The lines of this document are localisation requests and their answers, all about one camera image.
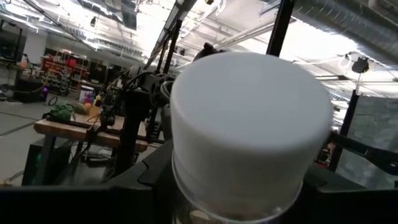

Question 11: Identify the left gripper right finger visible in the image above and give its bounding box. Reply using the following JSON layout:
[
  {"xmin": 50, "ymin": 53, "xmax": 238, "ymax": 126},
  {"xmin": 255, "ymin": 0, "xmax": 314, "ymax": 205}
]
[{"xmin": 289, "ymin": 163, "xmax": 398, "ymax": 224}]

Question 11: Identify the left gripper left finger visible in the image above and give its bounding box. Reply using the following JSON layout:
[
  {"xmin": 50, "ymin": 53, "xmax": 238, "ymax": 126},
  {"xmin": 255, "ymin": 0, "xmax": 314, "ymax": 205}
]
[{"xmin": 0, "ymin": 139, "xmax": 177, "ymax": 224}]

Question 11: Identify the clear bottle white cap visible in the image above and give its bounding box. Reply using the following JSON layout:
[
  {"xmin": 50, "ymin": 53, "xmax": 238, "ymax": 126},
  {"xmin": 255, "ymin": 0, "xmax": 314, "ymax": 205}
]
[{"xmin": 169, "ymin": 51, "xmax": 335, "ymax": 224}]

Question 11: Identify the black cabinet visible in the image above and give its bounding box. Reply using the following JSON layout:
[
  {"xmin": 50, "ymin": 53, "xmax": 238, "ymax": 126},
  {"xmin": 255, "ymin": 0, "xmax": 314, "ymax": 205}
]
[{"xmin": 21, "ymin": 138, "xmax": 72, "ymax": 187}]

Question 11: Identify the wooden workbench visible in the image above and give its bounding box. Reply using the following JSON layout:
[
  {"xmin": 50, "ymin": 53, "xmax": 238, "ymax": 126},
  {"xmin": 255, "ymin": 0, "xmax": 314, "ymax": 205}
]
[{"xmin": 33, "ymin": 105, "xmax": 149, "ymax": 153}]

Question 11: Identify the green crumpled object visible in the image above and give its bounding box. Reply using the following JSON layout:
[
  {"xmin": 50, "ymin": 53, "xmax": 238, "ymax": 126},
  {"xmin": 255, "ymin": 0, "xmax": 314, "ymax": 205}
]
[{"xmin": 48, "ymin": 103, "xmax": 75, "ymax": 123}]

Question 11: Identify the white printed tub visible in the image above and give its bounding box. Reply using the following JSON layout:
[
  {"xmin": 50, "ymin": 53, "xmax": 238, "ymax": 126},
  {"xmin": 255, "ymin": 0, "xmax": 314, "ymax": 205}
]
[{"xmin": 78, "ymin": 85, "xmax": 96, "ymax": 105}]

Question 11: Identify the red storage shelf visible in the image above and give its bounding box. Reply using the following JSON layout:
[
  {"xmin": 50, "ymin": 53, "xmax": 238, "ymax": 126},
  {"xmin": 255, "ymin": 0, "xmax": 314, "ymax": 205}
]
[{"xmin": 42, "ymin": 51, "xmax": 91, "ymax": 94}]

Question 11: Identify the black mounted camera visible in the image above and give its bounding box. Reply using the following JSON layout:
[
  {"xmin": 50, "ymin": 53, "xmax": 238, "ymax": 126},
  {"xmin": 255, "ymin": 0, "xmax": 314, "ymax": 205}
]
[{"xmin": 351, "ymin": 56, "xmax": 370, "ymax": 74}]

